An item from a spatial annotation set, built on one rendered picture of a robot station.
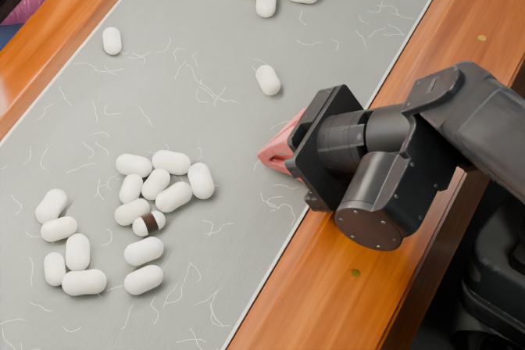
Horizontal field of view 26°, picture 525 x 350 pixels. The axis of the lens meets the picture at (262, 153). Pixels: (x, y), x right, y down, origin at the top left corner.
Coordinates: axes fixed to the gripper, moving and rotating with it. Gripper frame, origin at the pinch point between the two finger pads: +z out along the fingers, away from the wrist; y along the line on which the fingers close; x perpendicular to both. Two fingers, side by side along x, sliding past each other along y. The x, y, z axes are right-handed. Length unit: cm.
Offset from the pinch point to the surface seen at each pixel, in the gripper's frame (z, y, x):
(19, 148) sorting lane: 18.5, 8.9, -12.8
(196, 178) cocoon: 3.4, 5.4, -3.1
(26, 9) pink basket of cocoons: 31.2, -10.0, -17.9
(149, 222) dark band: 4.7, 11.5, -3.8
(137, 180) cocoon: 7.4, 7.9, -5.9
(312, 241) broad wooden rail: -6.7, 6.9, 4.6
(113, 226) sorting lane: 8.3, 12.5, -4.6
